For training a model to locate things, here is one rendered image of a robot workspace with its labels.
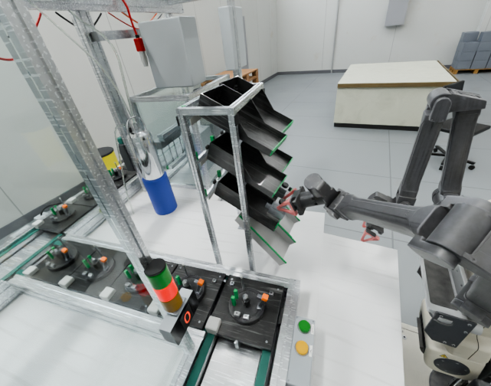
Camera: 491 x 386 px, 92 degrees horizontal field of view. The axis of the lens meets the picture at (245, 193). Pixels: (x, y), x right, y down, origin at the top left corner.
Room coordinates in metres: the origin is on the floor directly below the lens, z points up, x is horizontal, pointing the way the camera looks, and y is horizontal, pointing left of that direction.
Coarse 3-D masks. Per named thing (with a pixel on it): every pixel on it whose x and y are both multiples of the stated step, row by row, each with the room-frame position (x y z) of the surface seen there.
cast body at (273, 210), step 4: (276, 200) 0.71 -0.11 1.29; (280, 200) 0.71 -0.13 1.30; (284, 200) 0.71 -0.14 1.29; (268, 204) 0.73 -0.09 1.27; (272, 204) 0.72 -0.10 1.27; (276, 204) 0.69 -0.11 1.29; (268, 208) 0.73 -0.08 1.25; (272, 208) 0.70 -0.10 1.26; (276, 208) 0.69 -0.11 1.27; (284, 208) 0.68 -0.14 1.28; (272, 212) 0.70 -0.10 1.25; (276, 212) 0.70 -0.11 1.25; (280, 212) 0.69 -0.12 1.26; (284, 212) 0.69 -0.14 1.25; (276, 216) 0.70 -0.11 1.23; (280, 216) 0.69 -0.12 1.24
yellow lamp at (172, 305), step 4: (176, 296) 0.35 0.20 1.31; (180, 296) 0.37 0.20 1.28; (172, 300) 0.34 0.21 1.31; (176, 300) 0.35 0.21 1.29; (180, 300) 0.36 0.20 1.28; (164, 304) 0.34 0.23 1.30; (168, 304) 0.34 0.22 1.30; (172, 304) 0.34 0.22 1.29; (176, 304) 0.35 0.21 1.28; (180, 304) 0.35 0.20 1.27; (164, 308) 0.34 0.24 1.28; (168, 308) 0.34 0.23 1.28; (172, 308) 0.34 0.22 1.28; (176, 308) 0.34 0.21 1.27
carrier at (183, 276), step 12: (180, 264) 0.74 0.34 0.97; (180, 276) 0.67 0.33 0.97; (192, 276) 0.65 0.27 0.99; (204, 276) 0.66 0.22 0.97; (216, 276) 0.65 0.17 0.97; (180, 288) 0.60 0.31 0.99; (192, 288) 0.59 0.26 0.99; (204, 288) 0.59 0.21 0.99; (216, 288) 0.59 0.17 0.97; (204, 300) 0.54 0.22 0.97; (204, 312) 0.49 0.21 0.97; (192, 324) 0.46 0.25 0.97; (204, 324) 0.45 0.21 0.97
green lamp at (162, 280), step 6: (168, 270) 0.37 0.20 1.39; (150, 276) 0.34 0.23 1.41; (156, 276) 0.34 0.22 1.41; (162, 276) 0.35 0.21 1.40; (168, 276) 0.36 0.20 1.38; (150, 282) 0.34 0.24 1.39; (156, 282) 0.34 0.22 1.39; (162, 282) 0.34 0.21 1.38; (168, 282) 0.35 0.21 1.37; (156, 288) 0.34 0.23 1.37; (162, 288) 0.34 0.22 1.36
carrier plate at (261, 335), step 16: (224, 288) 0.59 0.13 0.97; (240, 288) 0.58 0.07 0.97; (256, 288) 0.57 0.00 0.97; (272, 288) 0.56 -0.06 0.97; (224, 304) 0.52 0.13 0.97; (272, 304) 0.49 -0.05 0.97; (224, 320) 0.46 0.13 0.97; (272, 320) 0.43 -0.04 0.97; (224, 336) 0.40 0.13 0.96; (240, 336) 0.39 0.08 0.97; (256, 336) 0.39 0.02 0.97; (272, 336) 0.38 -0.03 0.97
